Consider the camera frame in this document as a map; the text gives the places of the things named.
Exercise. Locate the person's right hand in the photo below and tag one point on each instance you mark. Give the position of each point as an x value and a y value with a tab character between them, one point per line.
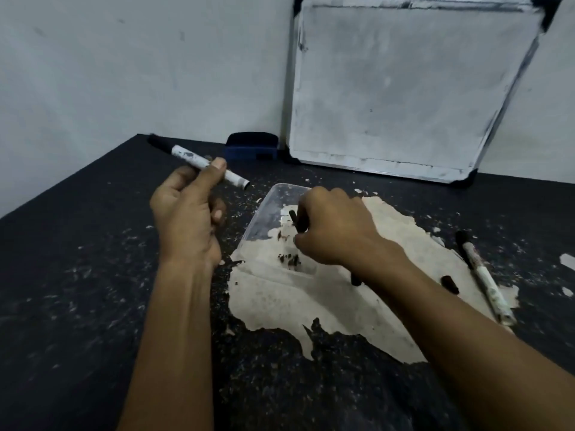
337	228

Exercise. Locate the person's left thumb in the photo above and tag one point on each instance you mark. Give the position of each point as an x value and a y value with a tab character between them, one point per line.
214	174

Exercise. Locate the person's right fingers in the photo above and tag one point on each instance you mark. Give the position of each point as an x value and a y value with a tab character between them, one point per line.
306	244

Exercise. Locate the worn white marker black cap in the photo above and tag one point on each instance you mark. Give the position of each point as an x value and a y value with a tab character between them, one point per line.
184	155

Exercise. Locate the person's right forearm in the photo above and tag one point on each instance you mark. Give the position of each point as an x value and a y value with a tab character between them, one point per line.
467	354

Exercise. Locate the person's left hand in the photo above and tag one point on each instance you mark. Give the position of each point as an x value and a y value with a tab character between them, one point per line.
184	210

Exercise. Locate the person's left forearm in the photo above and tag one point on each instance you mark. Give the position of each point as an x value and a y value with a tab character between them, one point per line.
173	350

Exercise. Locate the stained white marker black cap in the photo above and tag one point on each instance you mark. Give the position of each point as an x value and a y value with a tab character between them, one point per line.
485	278

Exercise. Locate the clear plastic container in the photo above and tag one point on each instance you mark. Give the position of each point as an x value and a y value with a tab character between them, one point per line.
265	219

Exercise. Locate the dark crumbs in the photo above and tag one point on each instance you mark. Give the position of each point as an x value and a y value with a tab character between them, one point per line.
289	259

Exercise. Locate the white whiteboard with metal frame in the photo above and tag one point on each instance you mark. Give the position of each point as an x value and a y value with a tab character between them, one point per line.
404	85

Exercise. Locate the blue whiteboard eraser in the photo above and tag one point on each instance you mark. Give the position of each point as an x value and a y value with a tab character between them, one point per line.
250	147

